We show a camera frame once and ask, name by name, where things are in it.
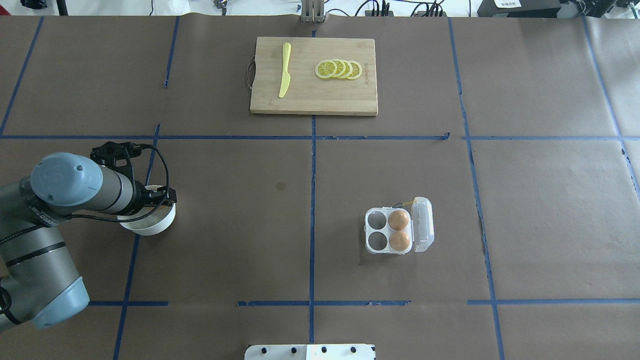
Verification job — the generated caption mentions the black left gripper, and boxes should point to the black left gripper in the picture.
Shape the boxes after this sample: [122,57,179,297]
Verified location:
[133,186,178,217]

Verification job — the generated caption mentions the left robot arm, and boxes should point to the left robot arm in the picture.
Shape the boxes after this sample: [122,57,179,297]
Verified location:
[0,141,178,332]

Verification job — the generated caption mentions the clear plastic egg box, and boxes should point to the clear plastic egg box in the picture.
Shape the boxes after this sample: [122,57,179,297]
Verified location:
[363,196,435,256]

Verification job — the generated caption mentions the upper brown egg in box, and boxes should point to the upper brown egg in box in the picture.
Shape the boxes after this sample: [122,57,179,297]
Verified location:
[387,209,410,231]

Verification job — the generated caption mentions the brown egg in box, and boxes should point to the brown egg in box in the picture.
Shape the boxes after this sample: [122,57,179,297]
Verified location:
[389,230,412,253]
[387,209,410,231]

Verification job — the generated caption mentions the lower brown egg in box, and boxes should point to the lower brown egg in box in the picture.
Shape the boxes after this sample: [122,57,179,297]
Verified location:
[389,230,412,253]

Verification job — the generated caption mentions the white bowl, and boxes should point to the white bowl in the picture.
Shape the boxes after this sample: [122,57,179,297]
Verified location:
[116,185,178,236]

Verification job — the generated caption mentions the wooden cutting board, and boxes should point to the wooden cutting board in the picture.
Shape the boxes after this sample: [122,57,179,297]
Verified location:
[250,36,378,117]

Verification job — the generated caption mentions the yellow plastic knife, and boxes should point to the yellow plastic knife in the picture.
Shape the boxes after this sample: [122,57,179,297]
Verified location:
[278,42,292,99]

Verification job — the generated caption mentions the back lemon slice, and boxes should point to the back lemon slice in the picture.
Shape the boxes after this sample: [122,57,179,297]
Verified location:
[346,60,362,80]

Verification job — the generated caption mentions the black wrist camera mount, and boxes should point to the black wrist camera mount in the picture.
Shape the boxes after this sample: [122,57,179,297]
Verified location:
[89,141,152,183]

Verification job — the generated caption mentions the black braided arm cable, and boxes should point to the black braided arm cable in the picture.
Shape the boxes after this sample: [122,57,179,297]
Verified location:
[0,144,171,326]

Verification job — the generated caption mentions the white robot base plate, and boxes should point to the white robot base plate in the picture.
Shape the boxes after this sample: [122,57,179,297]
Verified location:
[244,343,377,360]

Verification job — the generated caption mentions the aluminium frame post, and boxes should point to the aluminium frame post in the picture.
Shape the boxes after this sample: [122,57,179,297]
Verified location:
[301,0,326,24]

